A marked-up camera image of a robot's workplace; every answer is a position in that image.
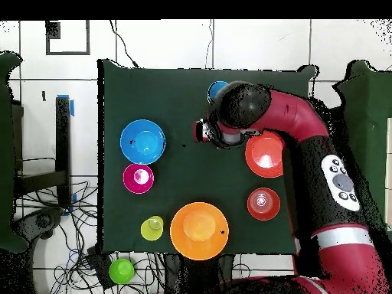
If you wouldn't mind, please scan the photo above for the blue cup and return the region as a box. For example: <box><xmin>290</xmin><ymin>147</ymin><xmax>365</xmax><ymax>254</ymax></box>
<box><xmin>207</xmin><ymin>80</ymin><xmax>230</xmax><ymax>103</ymax></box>

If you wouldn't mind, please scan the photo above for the translucent yellow cup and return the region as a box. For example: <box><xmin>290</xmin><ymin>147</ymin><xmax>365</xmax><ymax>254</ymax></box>
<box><xmin>139</xmin><ymin>215</ymin><xmax>165</xmax><ymax>242</ymax></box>

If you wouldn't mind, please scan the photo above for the dark green table cloth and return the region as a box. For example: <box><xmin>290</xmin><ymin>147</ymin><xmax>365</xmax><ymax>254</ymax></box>
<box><xmin>96</xmin><ymin>58</ymin><xmax>318</xmax><ymax>255</ymax></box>

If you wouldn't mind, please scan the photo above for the large blue bowl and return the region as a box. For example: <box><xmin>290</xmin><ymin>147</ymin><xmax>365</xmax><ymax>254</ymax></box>
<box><xmin>119</xmin><ymin>119</ymin><xmax>167</xmax><ymax>165</ymax></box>

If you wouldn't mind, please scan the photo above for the large shallow orange bowl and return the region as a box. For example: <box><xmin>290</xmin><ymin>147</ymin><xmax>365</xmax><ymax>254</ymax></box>
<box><xmin>244</xmin><ymin>130</ymin><xmax>286</xmax><ymax>179</ymax></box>

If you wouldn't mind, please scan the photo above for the pink bowl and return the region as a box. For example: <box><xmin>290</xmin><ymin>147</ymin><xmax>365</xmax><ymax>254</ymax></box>
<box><xmin>122</xmin><ymin>163</ymin><xmax>155</xmax><ymax>194</ymax></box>

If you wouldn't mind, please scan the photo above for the small orange bowl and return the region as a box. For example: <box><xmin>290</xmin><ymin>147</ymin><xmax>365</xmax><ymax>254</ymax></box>
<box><xmin>247</xmin><ymin>187</ymin><xmax>282</xmax><ymax>221</ymax></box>

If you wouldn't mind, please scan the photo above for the large yellow bowl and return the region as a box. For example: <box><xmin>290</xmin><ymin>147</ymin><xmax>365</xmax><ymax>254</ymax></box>
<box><xmin>169</xmin><ymin>201</ymin><xmax>230</xmax><ymax>261</ymax></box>

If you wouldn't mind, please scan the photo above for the blue tape strip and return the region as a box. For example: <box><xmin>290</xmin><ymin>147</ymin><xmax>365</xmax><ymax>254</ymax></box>
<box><xmin>57</xmin><ymin>93</ymin><xmax>75</xmax><ymax>118</ymax></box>

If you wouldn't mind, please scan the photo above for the green cup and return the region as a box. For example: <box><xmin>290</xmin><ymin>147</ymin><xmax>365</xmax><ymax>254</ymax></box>
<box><xmin>109</xmin><ymin>258</ymin><xmax>136</xmax><ymax>286</ymax></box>

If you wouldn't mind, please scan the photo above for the neighbouring green table cloth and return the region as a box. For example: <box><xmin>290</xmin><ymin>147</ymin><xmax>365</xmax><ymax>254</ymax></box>
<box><xmin>332</xmin><ymin>59</ymin><xmax>392</xmax><ymax>234</ymax></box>
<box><xmin>0</xmin><ymin>51</ymin><xmax>30</xmax><ymax>253</ymax></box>

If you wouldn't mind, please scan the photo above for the black square floor marker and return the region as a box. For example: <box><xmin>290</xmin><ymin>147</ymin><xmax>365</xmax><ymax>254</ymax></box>
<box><xmin>45</xmin><ymin>20</ymin><xmax>91</xmax><ymax>56</ymax></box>

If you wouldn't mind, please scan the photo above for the black stand base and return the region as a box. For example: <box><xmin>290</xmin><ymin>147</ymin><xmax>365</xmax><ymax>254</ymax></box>
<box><xmin>13</xmin><ymin>207</ymin><xmax>65</xmax><ymax>243</ymax></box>

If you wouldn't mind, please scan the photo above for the thin black floor cable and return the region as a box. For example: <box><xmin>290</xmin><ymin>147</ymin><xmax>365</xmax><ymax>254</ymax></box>
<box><xmin>109</xmin><ymin>20</ymin><xmax>139</xmax><ymax>69</ymax></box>

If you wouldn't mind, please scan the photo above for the black table frame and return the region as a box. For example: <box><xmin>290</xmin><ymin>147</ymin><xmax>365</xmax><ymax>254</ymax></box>
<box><xmin>11</xmin><ymin>96</ymin><xmax>73</xmax><ymax>209</ymax></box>

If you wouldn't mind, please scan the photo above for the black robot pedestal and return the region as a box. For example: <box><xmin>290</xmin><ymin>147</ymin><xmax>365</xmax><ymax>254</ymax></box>
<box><xmin>165</xmin><ymin>253</ymin><xmax>237</xmax><ymax>294</ymax></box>

